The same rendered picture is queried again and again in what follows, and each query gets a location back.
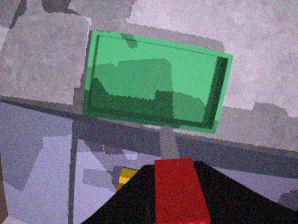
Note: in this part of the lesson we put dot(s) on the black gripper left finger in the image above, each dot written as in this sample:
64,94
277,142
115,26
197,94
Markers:
132,204

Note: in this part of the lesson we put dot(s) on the green tray walls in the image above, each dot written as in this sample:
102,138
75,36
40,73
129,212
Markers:
134,117

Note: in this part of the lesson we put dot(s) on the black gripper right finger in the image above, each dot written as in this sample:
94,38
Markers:
232,203

